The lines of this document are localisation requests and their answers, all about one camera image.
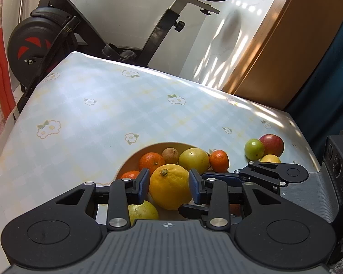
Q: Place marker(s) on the beige fruit bowl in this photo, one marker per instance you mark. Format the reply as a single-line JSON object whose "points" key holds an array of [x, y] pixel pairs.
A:
{"points": [[132, 163]]}

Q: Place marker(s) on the green round fruit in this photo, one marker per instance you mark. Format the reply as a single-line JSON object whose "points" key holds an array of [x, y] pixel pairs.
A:
{"points": [[254, 149]]}

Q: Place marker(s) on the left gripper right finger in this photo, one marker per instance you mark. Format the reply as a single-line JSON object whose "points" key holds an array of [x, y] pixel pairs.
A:
{"points": [[260, 230]]}

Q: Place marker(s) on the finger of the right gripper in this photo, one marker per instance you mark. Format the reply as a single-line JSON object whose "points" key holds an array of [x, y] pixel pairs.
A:
{"points": [[193, 211], [230, 178]]}

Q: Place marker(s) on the small green apple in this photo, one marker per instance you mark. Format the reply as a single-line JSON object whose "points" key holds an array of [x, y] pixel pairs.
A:
{"points": [[145, 211]]}

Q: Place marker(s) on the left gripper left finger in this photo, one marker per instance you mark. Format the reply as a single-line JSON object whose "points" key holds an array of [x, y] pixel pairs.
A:
{"points": [[70, 227]]}

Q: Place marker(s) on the floral checkered tablecloth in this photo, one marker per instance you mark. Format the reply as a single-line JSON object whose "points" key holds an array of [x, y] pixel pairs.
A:
{"points": [[89, 115]]}

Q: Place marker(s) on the black camera box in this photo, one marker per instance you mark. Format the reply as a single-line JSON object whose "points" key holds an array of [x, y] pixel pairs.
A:
{"points": [[333, 159]]}

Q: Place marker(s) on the wooden door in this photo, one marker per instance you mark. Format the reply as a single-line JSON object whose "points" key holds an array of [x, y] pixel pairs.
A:
{"points": [[285, 50]]}

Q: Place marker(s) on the brown round fruit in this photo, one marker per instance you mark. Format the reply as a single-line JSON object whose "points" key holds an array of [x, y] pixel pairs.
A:
{"points": [[170, 155]]}

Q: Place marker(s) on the large yellow lemon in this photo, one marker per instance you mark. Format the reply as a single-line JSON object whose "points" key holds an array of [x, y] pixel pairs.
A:
{"points": [[169, 186]]}

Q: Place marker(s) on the orange tangerine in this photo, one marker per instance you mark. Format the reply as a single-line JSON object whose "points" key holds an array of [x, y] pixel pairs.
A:
{"points": [[219, 161], [151, 161], [130, 174]]}

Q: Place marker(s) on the red apple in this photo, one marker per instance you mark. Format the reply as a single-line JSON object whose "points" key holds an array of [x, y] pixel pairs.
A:
{"points": [[273, 144]]}

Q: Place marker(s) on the black exercise bike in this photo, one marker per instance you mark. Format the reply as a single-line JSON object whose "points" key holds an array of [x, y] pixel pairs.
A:
{"points": [[56, 28]]}

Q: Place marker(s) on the dark teal curtain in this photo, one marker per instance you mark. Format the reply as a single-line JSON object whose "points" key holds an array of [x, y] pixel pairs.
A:
{"points": [[317, 108]]}

